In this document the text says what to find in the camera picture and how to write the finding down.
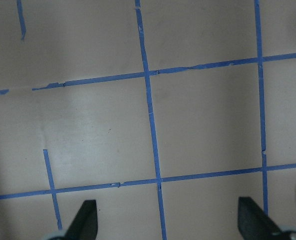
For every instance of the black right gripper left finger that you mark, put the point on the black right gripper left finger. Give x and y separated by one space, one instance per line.
85 224

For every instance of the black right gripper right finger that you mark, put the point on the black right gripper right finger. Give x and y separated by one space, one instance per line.
254 224

